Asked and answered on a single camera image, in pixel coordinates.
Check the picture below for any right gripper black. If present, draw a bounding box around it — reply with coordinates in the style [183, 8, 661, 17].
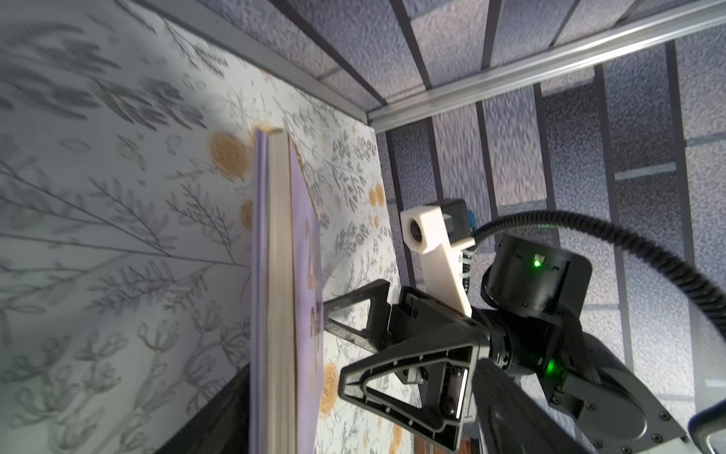
[323, 279, 493, 451]

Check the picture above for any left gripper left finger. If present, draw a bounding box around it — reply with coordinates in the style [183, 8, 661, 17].
[156, 365, 250, 454]

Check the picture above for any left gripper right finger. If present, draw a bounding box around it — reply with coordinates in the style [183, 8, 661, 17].
[472, 359, 586, 453]

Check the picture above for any purple calendar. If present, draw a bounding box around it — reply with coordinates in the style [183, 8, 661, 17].
[249, 129, 324, 453]

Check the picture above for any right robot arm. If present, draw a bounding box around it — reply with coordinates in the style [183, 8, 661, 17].
[324, 235, 725, 453]

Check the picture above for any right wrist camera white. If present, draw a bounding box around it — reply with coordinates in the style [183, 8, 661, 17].
[400, 199, 476, 317]

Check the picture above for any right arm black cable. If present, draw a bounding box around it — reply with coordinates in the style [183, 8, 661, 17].
[470, 209, 726, 342]

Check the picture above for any right aluminium frame post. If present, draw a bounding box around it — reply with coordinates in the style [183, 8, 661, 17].
[368, 1, 725, 132]

